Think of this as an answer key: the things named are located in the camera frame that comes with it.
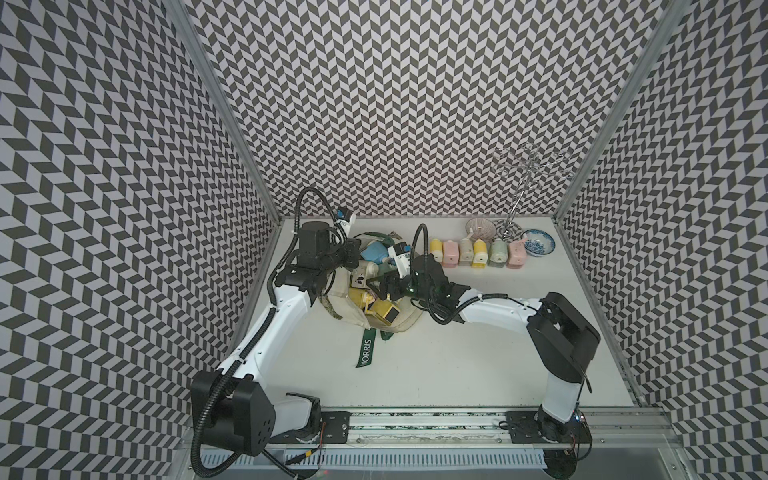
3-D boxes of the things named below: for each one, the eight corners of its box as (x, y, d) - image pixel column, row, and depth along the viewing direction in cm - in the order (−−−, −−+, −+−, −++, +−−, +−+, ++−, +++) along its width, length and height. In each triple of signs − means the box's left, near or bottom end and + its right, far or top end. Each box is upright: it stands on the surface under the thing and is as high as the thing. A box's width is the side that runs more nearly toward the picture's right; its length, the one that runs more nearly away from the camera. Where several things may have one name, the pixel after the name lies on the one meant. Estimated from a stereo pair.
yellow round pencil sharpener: (471, 269, 105) (476, 255, 99) (468, 253, 110) (472, 239, 103) (483, 269, 105) (489, 255, 99) (480, 253, 110) (485, 239, 103)
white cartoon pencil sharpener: (458, 267, 106) (461, 254, 99) (458, 251, 110) (461, 237, 104) (469, 268, 105) (473, 255, 99) (469, 252, 110) (473, 238, 104)
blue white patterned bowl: (528, 258, 108) (533, 249, 104) (521, 238, 114) (526, 229, 110) (551, 258, 108) (557, 249, 104) (543, 238, 114) (549, 229, 110)
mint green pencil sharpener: (487, 270, 106) (493, 254, 98) (483, 254, 110) (489, 238, 103) (503, 270, 106) (510, 254, 98) (498, 254, 110) (505, 238, 103)
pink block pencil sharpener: (505, 269, 104) (512, 255, 98) (501, 254, 108) (508, 240, 102) (520, 269, 104) (528, 255, 98) (516, 254, 108) (523, 240, 102)
